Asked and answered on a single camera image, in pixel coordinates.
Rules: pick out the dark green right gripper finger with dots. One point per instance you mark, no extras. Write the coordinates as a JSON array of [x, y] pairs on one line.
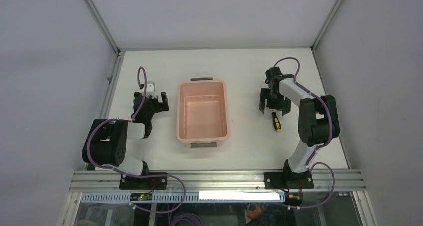
[[264, 93], [286, 107]]

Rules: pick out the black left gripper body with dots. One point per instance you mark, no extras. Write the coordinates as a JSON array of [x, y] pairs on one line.
[[153, 104]]

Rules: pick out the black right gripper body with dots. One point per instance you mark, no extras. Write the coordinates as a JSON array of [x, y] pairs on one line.
[[276, 102]]

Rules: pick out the black yellow screwdriver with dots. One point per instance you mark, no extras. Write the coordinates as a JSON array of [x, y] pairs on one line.
[[276, 122]]

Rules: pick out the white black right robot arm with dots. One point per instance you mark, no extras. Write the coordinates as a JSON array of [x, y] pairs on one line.
[[317, 125]]

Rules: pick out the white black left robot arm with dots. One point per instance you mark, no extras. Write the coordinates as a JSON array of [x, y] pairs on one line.
[[118, 143]]

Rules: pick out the pink plastic bin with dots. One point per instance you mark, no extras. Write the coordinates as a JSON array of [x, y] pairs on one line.
[[202, 113]]

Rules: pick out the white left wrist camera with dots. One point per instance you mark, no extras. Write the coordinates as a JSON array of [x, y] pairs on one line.
[[149, 89]]

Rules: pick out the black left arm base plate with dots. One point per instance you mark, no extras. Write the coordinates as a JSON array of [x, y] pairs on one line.
[[156, 181]]

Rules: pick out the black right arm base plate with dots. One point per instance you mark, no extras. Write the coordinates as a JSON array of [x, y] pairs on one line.
[[280, 180]]

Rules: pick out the white slotted cable duct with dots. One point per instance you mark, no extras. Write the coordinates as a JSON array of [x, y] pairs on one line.
[[193, 197]]

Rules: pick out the aluminium mounting rail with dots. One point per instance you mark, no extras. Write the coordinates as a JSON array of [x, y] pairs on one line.
[[343, 180]]

